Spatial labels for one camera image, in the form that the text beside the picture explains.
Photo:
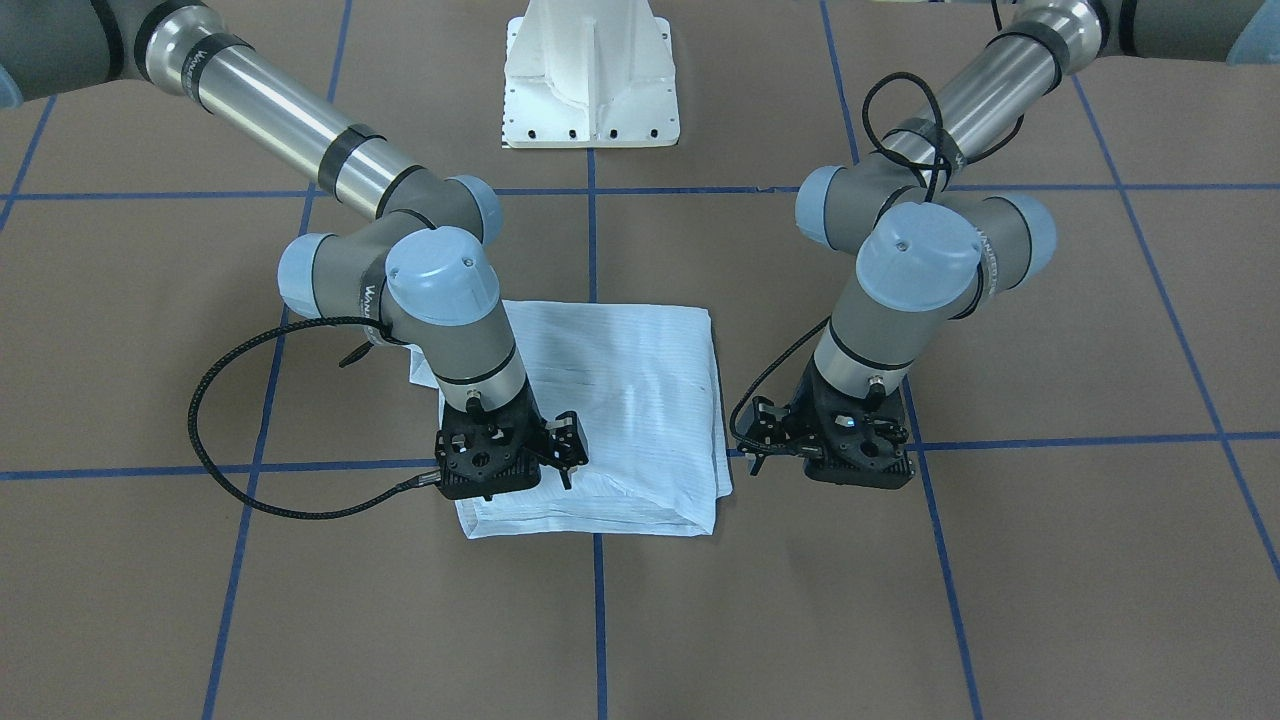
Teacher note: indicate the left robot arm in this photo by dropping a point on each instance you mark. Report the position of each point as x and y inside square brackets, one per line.
[924, 255]

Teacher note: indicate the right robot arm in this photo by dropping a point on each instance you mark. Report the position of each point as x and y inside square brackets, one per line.
[141, 234]

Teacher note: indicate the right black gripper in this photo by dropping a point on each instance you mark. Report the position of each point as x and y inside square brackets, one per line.
[540, 424]

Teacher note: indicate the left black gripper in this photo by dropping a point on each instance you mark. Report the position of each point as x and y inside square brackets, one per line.
[806, 408]

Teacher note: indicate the white central pedestal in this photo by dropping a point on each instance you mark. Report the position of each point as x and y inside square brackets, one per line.
[589, 75]

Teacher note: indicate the light blue button shirt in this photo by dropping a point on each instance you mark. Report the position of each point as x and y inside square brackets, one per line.
[644, 381]

